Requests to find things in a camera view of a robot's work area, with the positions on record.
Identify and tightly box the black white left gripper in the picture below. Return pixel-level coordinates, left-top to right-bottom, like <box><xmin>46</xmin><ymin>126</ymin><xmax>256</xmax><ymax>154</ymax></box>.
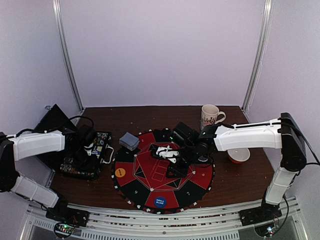
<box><xmin>68</xmin><ymin>146</ymin><xmax>98</xmax><ymax>173</ymax></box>

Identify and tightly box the black dealer button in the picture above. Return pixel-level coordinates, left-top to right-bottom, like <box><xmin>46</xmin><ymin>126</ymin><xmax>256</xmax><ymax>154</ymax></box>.
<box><xmin>198</xmin><ymin>154</ymin><xmax>209</xmax><ymax>163</ymax></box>

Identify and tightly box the orange big blind button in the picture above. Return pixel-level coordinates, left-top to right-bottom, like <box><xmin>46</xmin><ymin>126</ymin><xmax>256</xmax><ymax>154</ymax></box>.
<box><xmin>115</xmin><ymin>167</ymin><xmax>126</xmax><ymax>178</ymax></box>

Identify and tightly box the blue small blind button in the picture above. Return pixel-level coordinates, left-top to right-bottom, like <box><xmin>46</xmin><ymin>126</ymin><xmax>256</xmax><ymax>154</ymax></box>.
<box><xmin>153</xmin><ymin>196</ymin><xmax>167</xmax><ymax>209</ymax></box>

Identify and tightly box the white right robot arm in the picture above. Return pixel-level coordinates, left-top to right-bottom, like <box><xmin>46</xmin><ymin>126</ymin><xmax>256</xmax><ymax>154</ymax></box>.
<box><xmin>151</xmin><ymin>112</ymin><xmax>307</xmax><ymax>221</ymax></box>

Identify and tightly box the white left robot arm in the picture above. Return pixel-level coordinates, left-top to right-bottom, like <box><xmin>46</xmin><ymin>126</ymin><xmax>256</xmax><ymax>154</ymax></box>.
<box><xmin>0</xmin><ymin>125</ymin><xmax>98</xmax><ymax>222</ymax></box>

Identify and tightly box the Texas Hold'em card box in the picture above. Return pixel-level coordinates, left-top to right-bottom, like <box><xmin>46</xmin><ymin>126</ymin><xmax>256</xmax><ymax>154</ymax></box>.
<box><xmin>91</xmin><ymin>145</ymin><xmax>103</xmax><ymax>157</ymax></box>

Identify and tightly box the black poker chip case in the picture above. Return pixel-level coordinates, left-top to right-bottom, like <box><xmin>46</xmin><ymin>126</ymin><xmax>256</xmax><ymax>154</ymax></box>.
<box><xmin>35</xmin><ymin>105</ymin><xmax>112</xmax><ymax>180</ymax></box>

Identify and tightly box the cream patterned ceramic mug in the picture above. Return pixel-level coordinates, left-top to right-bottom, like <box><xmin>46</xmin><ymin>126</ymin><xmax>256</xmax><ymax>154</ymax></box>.
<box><xmin>200</xmin><ymin>104</ymin><xmax>226</xmax><ymax>130</ymax></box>

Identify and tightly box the blue backed card deck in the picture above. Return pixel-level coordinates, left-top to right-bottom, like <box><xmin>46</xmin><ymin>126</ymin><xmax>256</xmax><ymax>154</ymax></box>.
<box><xmin>119</xmin><ymin>132</ymin><xmax>140</xmax><ymax>151</ymax></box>

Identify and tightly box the white orange bowl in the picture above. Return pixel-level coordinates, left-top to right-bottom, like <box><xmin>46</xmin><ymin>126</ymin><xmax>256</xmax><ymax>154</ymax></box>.
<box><xmin>227</xmin><ymin>148</ymin><xmax>251</xmax><ymax>164</ymax></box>

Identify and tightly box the round red black poker mat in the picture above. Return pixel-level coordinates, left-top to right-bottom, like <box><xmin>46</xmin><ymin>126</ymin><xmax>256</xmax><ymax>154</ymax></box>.
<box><xmin>111</xmin><ymin>128</ymin><xmax>215</xmax><ymax>214</ymax></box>

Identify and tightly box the chrome case handle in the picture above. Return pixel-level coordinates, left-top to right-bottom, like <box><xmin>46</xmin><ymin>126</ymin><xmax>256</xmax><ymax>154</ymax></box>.
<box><xmin>101</xmin><ymin>144</ymin><xmax>115</xmax><ymax>164</ymax></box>

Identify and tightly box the right aluminium frame post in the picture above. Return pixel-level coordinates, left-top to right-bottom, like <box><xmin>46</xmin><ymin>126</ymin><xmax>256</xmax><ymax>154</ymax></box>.
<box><xmin>242</xmin><ymin>0</ymin><xmax>274</xmax><ymax>114</ymax></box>

